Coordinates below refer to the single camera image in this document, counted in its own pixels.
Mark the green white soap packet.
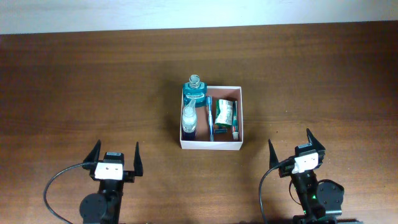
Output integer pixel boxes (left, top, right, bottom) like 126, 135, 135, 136
215, 99, 233, 127

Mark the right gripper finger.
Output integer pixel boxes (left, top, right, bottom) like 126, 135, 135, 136
268, 139, 279, 169
306, 128, 325, 151

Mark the white cardboard box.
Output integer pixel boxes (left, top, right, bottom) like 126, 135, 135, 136
179, 86, 244, 151

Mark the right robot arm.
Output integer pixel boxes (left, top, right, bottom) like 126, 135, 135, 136
269, 129, 345, 224

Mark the blue disposable razor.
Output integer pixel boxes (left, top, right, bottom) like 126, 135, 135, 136
214, 128, 228, 134

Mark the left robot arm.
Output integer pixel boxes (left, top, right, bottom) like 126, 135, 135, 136
79, 141, 144, 224

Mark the teal mouthwash bottle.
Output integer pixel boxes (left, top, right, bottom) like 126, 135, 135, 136
183, 75, 207, 108

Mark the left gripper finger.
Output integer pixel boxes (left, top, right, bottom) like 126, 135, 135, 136
83, 140, 101, 170
134, 142, 144, 177

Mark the clear pump sanitizer bottle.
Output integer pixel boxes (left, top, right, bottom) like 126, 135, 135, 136
182, 99, 197, 141

